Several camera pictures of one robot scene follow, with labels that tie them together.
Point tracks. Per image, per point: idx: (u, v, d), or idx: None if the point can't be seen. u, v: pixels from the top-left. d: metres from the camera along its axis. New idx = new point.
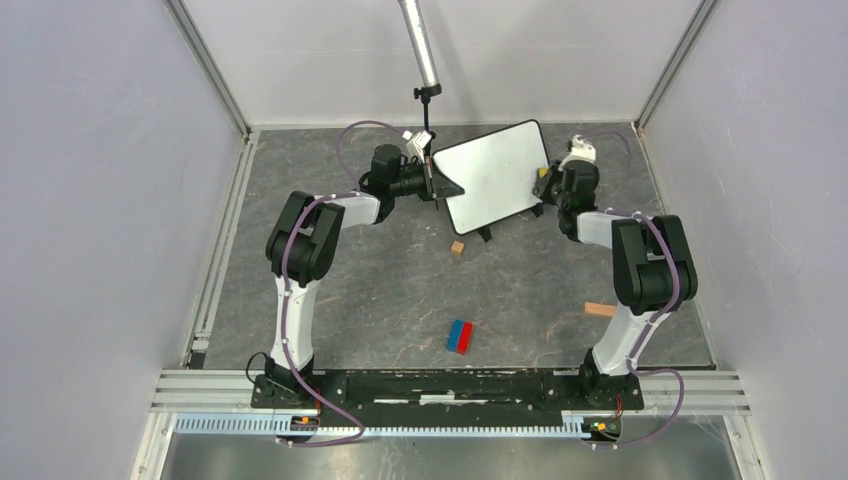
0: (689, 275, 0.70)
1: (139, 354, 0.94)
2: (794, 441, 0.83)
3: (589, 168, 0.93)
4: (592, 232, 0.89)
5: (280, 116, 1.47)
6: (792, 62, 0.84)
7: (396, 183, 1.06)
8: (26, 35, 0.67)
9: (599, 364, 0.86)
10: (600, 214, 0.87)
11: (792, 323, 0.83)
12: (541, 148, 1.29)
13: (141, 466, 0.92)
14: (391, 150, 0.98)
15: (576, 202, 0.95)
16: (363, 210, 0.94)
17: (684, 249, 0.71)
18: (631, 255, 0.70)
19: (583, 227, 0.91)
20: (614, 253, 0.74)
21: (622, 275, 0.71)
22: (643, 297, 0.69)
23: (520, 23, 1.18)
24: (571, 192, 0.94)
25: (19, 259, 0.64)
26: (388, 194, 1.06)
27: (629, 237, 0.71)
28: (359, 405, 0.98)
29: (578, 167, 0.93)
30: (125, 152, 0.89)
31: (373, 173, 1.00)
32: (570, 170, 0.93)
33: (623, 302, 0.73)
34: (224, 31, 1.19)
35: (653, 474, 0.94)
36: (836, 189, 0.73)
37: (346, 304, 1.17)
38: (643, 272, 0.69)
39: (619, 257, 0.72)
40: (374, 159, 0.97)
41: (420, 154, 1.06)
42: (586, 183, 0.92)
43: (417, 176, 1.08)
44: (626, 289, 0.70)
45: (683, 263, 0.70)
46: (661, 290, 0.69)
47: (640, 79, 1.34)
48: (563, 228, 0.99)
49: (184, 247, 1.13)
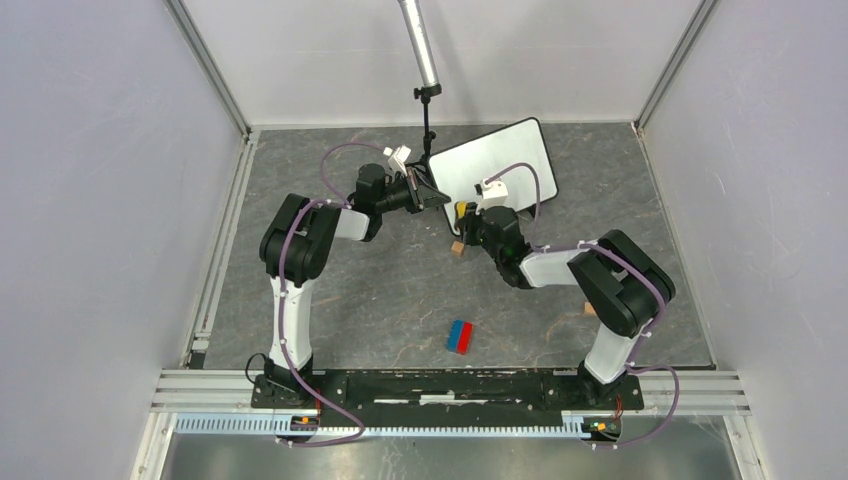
0: (659, 276, 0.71)
1: (138, 353, 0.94)
2: (794, 441, 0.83)
3: (508, 214, 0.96)
4: (544, 277, 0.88)
5: (280, 116, 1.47)
6: (792, 63, 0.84)
7: (382, 201, 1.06)
8: (27, 36, 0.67)
9: (598, 375, 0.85)
10: (541, 257, 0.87)
11: (791, 324, 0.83)
12: (541, 145, 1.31)
13: (141, 466, 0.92)
14: (374, 170, 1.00)
15: (511, 252, 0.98)
16: (353, 223, 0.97)
17: (642, 256, 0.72)
18: (605, 285, 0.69)
19: (533, 274, 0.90)
20: (587, 290, 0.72)
21: (606, 308, 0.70)
22: (638, 319, 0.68)
23: (520, 23, 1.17)
24: (504, 242, 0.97)
25: (19, 256, 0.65)
26: (374, 215, 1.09)
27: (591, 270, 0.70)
28: (359, 405, 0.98)
29: (499, 219, 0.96)
30: (124, 152, 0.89)
31: (358, 194, 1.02)
32: (494, 223, 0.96)
33: (615, 330, 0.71)
34: (223, 31, 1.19)
35: (652, 475, 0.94)
36: (836, 190, 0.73)
37: (346, 304, 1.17)
38: (626, 297, 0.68)
39: (595, 293, 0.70)
40: (359, 180, 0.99)
41: (402, 168, 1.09)
42: (513, 230, 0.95)
43: (402, 190, 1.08)
44: (618, 319, 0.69)
45: (650, 269, 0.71)
46: (649, 305, 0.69)
47: (639, 80, 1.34)
48: (511, 281, 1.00)
49: (183, 247, 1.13)
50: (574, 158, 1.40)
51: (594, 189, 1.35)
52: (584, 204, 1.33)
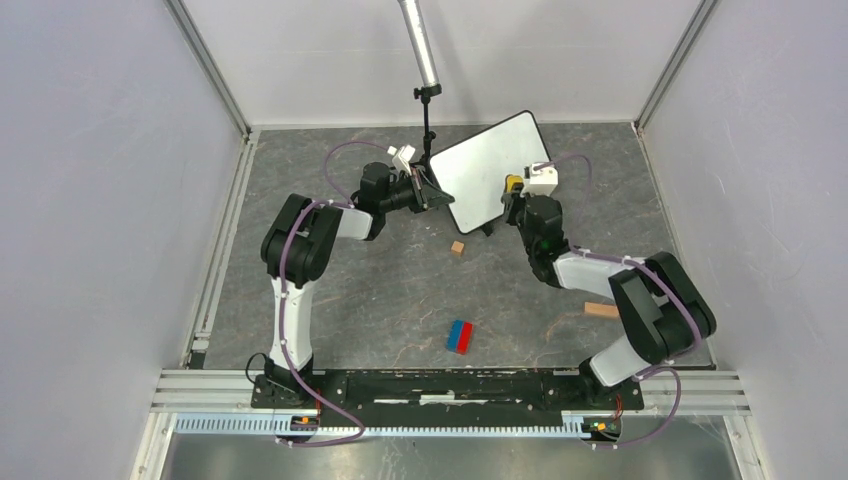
0: (703, 311, 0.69)
1: (139, 353, 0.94)
2: (795, 442, 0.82)
3: (553, 206, 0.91)
4: (577, 280, 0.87)
5: (280, 116, 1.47)
6: (792, 62, 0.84)
7: (387, 200, 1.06)
8: (26, 37, 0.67)
9: (602, 377, 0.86)
10: (579, 260, 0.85)
11: (791, 324, 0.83)
12: (537, 139, 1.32)
13: (141, 466, 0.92)
14: (380, 168, 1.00)
15: (547, 245, 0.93)
16: (356, 222, 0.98)
17: (688, 287, 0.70)
18: (644, 310, 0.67)
19: (565, 274, 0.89)
20: (622, 309, 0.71)
21: (639, 332, 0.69)
22: (670, 350, 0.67)
23: (519, 23, 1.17)
24: (542, 235, 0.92)
25: (19, 255, 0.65)
26: (378, 214, 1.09)
27: (634, 292, 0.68)
28: (359, 405, 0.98)
29: (543, 211, 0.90)
30: (124, 152, 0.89)
31: (362, 192, 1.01)
32: (537, 215, 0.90)
33: (643, 353, 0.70)
34: (223, 32, 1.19)
35: (652, 475, 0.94)
36: (836, 190, 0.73)
37: (346, 304, 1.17)
38: (663, 326, 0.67)
39: (631, 314, 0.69)
40: (364, 178, 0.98)
41: (407, 167, 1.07)
42: (556, 225, 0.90)
43: (406, 189, 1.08)
44: (649, 346, 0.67)
45: (694, 302, 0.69)
46: (684, 337, 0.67)
47: (639, 80, 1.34)
48: (539, 275, 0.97)
49: (183, 247, 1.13)
50: (574, 159, 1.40)
51: (594, 189, 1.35)
52: (584, 204, 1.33)
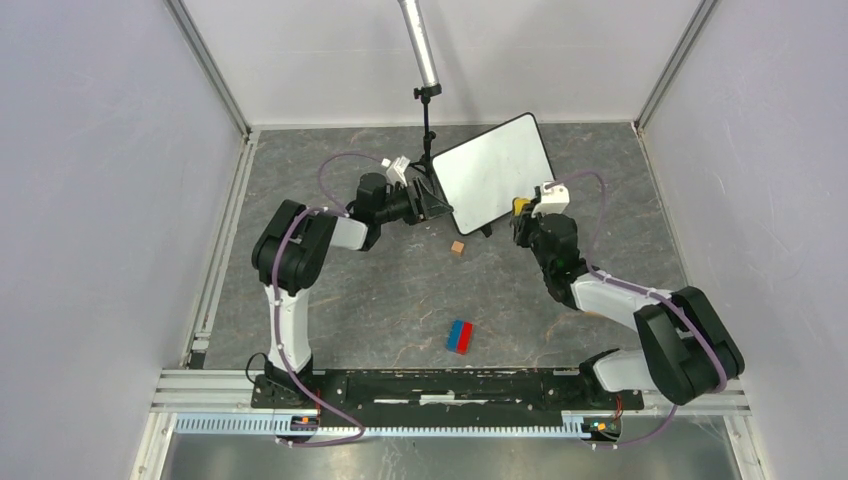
0: (730, 352, 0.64)
1: (138, 353, 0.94)
2: (795, 442, 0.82)
3: (567, 224, 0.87)
4: (597, 305, 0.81)
5: (280, 116, 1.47)
6: (792, 62, 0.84)
7: (383, 211, 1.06)
8: (27, 36, 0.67)
9: (603, 381, 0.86)
10: (603, 286, 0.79)
11: (792, 324, 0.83)
12: (537, 140, 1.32)
13: (141, 466, 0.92)
14: (376, 179, 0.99)
15: (563, 264, 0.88)
16: (350, 230, 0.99)
17: (717, 326, 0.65)
18: (672, 351, 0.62)
19: (584, 298, 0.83)
20: (646, 347, 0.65)
21: (664, 373, 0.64)
22: (695, 393, 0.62)
23: (519, 23, 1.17)
24: (557, 254, 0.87)
25: (19, 254, 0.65)
26: (374, 224, 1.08)
27: (661, 332, 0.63)
28: (359, 405, 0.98)
29: (557, 229, 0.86)
30: (125, 152, 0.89)
31: (359, 201, 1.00)
32: (551, 232, 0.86)
33: (666, 393, 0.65)
34: (223, 32, 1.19)
35: (652, 475, 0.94)
36: (836, 190, 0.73)
37: (346, 304, 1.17)
38: (691, 368, 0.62)
39: (657, 355, 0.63)
40: (360, 188, 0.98)
41: (401, 178, 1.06)
42: (571, 242, 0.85)
43: (402, 200, 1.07)
44: (674, 387, 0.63)
45: (722, 342, 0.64)
46: (710, 380, 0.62)
47: (639, 80, 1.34)
48: (556, 295, 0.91)
49: (183, 247, 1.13)
50: (574, 159, 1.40)
51: (594, 189, 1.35)
52: (584, 204, 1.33)
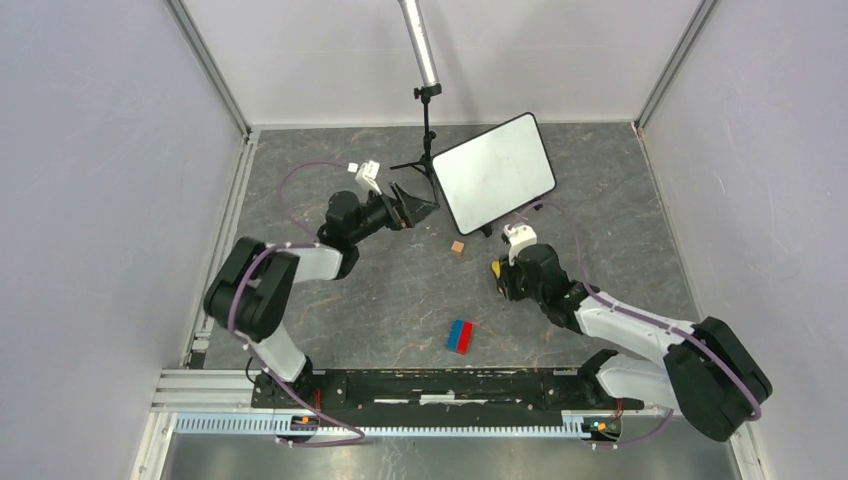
0: (760, 379, 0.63)
1: (138, 354, 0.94)
2: (794, 441, 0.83)
3: (543, 249, 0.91)
4: (606, 333, 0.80)
5: (280, 116, 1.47)
6: (792, 62, 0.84)
7: (359, 229, 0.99)
8: (27, 35, 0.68)
9: (606, 388, 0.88)
10: (614, 317, 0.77)
11: (791, 324, 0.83)
12: (537, 139, 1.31)
13: (141, 466, 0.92)
14: (345, 198, 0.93)
15: (555, 290, 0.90)
16: (321, 262, 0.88)
17: (745, 355, 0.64)
18: (707, 394, 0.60)
19: (591, 325, 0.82)
20: (678, 390, 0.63)
21: (699, 413, 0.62)
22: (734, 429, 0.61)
23: (519, 23, 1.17)
24: (545, 280, 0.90)
25: (18, 254, 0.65)
26: (349, 246, 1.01)
27: (693, 375, 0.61)
28: (359, 405, 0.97)
29: (534, 256, 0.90)
30: (125, 152, 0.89)
31: (329, 226, 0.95)
32: (530, 260, 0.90)
33: (702, 429, 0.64)
34: (223, 31, 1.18)
35: (652, 474, 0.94)
36: (836, 190, 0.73)
37: (346, 304, 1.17)
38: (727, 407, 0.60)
39: (690, 397, 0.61)
40: (328, 214, 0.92)
41: (373, 184, 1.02)
42: (552, 263, 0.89)
43: (378, 209, 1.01)
44: (711, 426, 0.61)
45: (752, 372, 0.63)
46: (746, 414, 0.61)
47: (639, 80, 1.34)
48: (559, 321, 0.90)
49: (183, 247, 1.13)
50: (574, 158, 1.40)
51: (594, 189, 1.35)
52: (584, 204, 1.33)
